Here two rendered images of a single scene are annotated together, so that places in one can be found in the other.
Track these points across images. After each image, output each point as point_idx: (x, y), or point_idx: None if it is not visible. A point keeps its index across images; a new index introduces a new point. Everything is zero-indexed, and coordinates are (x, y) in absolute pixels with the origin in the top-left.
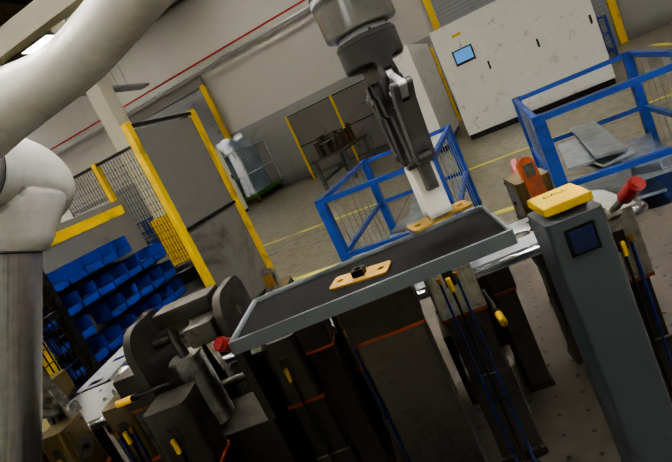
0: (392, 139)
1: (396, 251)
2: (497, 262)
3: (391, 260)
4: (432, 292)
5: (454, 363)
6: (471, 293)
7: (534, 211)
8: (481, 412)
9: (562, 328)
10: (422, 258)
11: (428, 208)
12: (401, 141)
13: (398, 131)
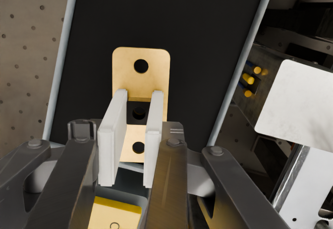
0: (175, 188)
1: (213, 20)
2: (296, 156)
3: None
4: (260, 54)
5: (311, 49)
6: (238, 92)
7: (143, 206)
8: (276, 43)
9: (278, 150)
10: (117, 33)
11: (113, 96)
12: (74, 178)
13: (46, 200)
